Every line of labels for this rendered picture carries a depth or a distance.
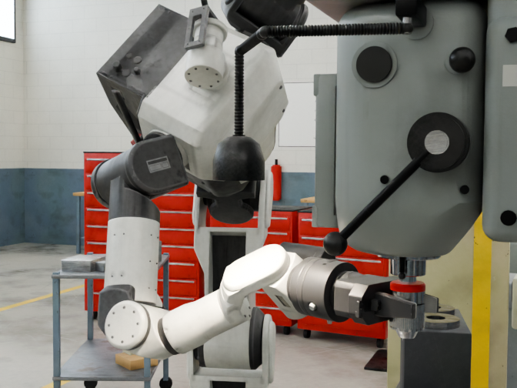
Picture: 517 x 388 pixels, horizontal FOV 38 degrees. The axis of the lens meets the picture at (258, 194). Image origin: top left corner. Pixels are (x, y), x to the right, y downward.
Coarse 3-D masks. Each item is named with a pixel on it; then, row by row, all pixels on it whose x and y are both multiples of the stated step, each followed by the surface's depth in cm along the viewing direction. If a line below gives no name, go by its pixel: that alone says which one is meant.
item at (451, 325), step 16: (432, 320) 139; (448, 320) 139; (464, 320) 146; (416, 336) 137; (432, 336) 136; (448, 336) 136; (464, 336) 135; (400, 352) 159; (416, 352) 137; (432, 352) 136; (448, 352) 136; (464, 352) 135; (400, 368) 157; (416, 368) 137; (432, 368) 136; (448, 368) 136; (464, 368) 136; (400, 384) 155; (416, 384) 137; (432, 384) 137; (448, 384) 136; (464, 384) 136
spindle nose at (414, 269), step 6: (390, 264) 101; (396, 264) 99; (408, 264) 98; (414, 264) 98; (420, 264) 99; (390, 270) 101; (396, 270) 99; (408, 270) 99; (414, 270) 99; (420, 270) 99; (408, 276) 99; (414, 276) 99
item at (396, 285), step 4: (396, 280) 102; (416, 280) 102; (392, 284) 100; (396, 284) 100; (400, 284) 99; (404, 284) 99; (408, 284) 99; (412, 284) 99; (416, 284) 99; (420, 284) 99; (424, 284) 100; (392, 288) 100; (396, 288) 99; (400, 288) 99; (404, 288) 99; (408, 288) 99; (412, 288) 99; (416, 288) 99; (420, 288) 99; (424, 288) 100; (404, 292) 99; (408, 292) 99; (412, 292) 99; (416, 292) 99; (420, 292) 99
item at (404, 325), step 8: (400, 296) 99; (408, 296) 99; (416, 296) 99; (424, 296) 100; (424, 304) 100; (416, 312) 99; (424, 312) 100; (392, 320) 100; (400, 320) 99; (408, 320) 99; (416, 320) 99; (424, 320) 100; (392, 328) 100; (400, 328) 99; (408, 328) 99; (416, 328) 99; (424, 328) 100
